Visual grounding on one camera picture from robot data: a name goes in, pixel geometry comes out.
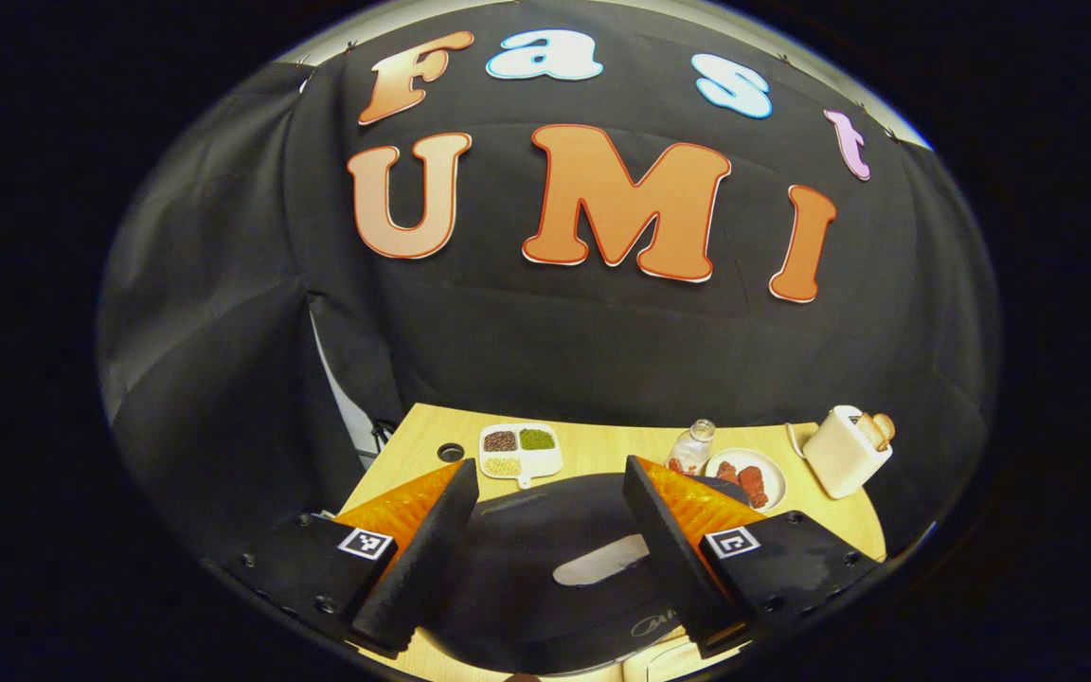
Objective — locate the white toaster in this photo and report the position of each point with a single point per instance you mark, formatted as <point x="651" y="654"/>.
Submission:
<point x="844" y="459"/>

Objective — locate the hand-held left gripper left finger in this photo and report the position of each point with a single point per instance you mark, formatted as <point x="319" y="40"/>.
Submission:
<point x="427" y="568"/>

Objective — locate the red meat piece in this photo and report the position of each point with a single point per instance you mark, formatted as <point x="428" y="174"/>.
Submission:
<point x="727" y="471"/>
<point x="754" y="483"/>

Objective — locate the black rice cooker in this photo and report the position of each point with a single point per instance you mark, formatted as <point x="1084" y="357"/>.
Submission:
<point x="545" y="530"/>

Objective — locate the toast bread slices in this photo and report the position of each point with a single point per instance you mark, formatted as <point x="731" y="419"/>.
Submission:
<point x="880" y="429"/>

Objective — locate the white round plate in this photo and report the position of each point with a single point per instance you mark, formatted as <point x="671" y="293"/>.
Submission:
<point x="771" y="466"/>

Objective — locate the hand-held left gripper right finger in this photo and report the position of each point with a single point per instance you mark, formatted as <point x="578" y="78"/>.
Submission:
<point x="673" y="568"/>

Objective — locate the small clear bottle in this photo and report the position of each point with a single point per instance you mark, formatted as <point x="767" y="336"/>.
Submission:
<point x="692" y="450"/>

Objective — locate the white divided grain dish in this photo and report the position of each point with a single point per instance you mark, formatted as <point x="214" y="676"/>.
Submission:
<point x="519" y="453"/>

